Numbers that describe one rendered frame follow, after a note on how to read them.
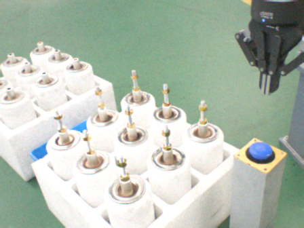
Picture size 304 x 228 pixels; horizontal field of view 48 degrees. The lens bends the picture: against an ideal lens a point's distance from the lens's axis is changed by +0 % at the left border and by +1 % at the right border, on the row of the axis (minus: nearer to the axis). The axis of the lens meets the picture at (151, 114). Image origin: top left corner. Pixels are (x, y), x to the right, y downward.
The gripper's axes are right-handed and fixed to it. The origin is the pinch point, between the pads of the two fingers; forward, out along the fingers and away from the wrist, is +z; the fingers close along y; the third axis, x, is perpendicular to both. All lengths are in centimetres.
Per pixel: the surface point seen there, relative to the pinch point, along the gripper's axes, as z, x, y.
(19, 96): 22, -17, -70
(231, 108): 47, 47, -39
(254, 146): 13.9, -0.5, -1.0
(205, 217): 38.3, -4.1, -9.5
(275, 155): 15.4, 1.6, 2.2
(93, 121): 21.5, -10.2, -41.5
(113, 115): 21.5, -5.2, -39.6
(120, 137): 21.5, -9.9, -30.9
